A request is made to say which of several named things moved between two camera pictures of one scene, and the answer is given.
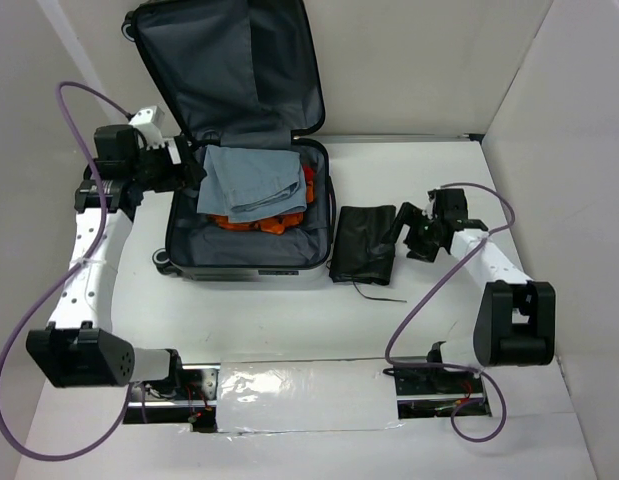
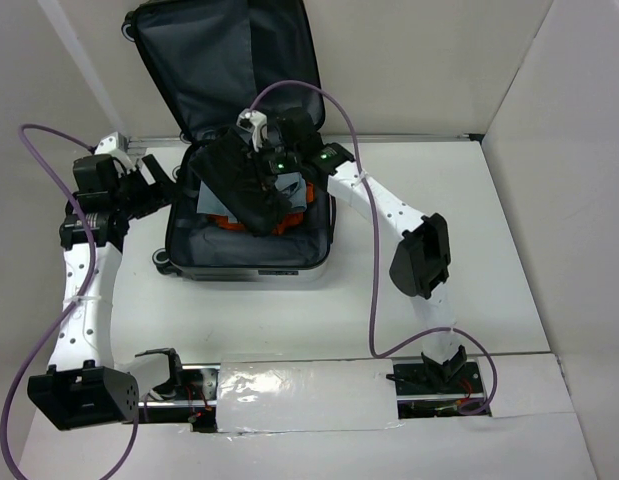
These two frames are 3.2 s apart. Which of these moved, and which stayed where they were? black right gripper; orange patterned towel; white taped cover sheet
Moved: black right gripper
Stayed: orange patterned towel; white taped cover sheet
